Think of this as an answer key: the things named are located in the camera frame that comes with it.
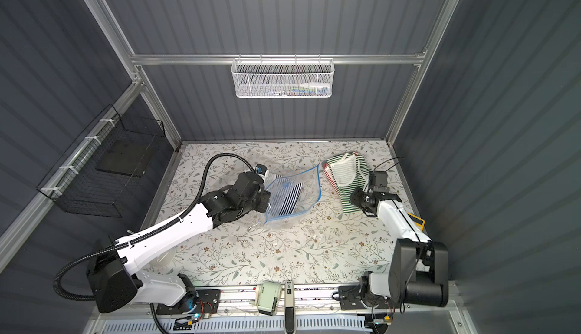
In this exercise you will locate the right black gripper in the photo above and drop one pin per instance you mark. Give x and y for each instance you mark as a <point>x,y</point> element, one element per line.
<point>365,200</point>

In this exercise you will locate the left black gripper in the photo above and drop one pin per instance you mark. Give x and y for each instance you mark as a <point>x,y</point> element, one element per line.
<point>262,196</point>

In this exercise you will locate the green striped garment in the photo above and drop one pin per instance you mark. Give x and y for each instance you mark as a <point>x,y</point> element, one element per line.
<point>352,167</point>

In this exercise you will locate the navy striped garment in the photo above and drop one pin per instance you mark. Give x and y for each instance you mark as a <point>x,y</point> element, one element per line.
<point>285,193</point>

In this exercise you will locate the clear vacuum bag blue zipper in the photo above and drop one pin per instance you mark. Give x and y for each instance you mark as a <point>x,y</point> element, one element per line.
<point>222,209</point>

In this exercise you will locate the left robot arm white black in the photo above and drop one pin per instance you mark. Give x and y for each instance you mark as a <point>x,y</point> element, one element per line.
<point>118,278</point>

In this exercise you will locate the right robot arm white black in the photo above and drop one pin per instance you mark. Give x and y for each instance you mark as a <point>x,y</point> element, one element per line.
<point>418,273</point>

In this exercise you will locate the yellow calculator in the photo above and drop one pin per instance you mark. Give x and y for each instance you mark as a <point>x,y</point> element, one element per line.
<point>419,222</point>

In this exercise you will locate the white glue bottle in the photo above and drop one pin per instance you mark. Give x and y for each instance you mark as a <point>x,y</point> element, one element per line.
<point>318,88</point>

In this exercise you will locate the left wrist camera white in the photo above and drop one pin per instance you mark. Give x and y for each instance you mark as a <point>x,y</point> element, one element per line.
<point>262,171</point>

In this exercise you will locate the black handle on rail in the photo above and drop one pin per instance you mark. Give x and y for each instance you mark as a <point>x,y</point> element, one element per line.
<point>290,326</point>

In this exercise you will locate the pale green box on rail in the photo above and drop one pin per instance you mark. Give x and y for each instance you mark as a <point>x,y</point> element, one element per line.
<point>268,294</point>

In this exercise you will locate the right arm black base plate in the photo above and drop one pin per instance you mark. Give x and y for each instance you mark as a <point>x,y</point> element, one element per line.
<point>351,299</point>

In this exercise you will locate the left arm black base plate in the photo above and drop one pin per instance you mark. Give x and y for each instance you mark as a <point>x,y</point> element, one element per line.
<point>205,301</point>

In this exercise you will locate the white wire wall basket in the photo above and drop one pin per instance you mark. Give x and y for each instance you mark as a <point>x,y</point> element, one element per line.
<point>281,80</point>

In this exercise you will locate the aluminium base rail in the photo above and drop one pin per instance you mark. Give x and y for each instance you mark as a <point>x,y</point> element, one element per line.
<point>316,312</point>

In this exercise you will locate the black wire wall basket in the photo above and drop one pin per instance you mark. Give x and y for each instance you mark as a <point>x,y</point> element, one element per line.
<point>108,174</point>

